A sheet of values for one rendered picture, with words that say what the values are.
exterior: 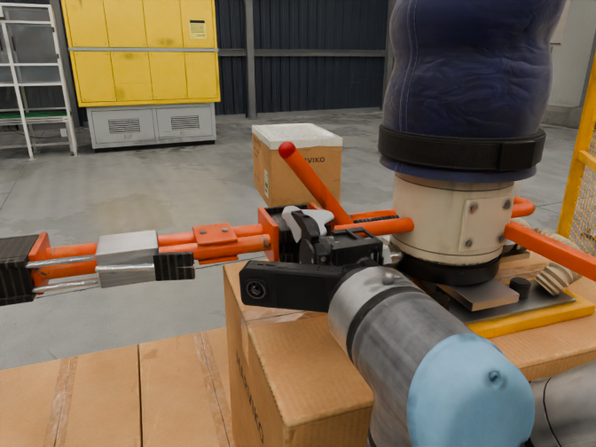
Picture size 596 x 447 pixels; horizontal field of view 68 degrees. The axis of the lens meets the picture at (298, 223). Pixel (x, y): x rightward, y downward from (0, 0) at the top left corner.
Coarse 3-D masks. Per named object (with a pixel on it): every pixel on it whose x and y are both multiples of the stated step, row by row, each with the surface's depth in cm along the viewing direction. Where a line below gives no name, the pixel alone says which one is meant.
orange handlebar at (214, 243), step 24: (360, 216) 65; (168, 240) 57; (192, 240) 58; (216, 240) 55; (240, 240) 56; (264, 240) 57; (528, 240) 58; (552, 240) 56; (72, 264) 50; (96, 264) 51; (576, 264) 52
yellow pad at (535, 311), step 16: (512, 288) 65; (528, 288) 64; (544, 288) 68; (448, 304) 60; (512, 304) 64; (528, 304) 64; (544, 304) 64; (560, 304) 65; (576, 304) 65; (592, 304) 65; (464, 320) 60; (480, 320) 60; (496, 320) 61; (512, 320) 61; (528, 320) 61; (544, 320) 62; (560, 320) 63; (496, 336) 60
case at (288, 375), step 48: (576, 288) 73; (240, 336) 69; (288, 336) 60; (528, 336) 61; (576, 336) 61; (240, 384) 74; (288, 384) 51; (336, 384) 51; (240, 432) 81; (288, 432) 46; (336, 432) 49
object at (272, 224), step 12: (300, 204) 65; (312, 204) 64; (264, 216) 59; (276, 216) 62; (264, 228) 60; (276, 228) 56; (288, 228) 56; (276, 240) 56; (288, 240) 56; (264, 252) 61; (276, 252) 57; (288, 252) 57
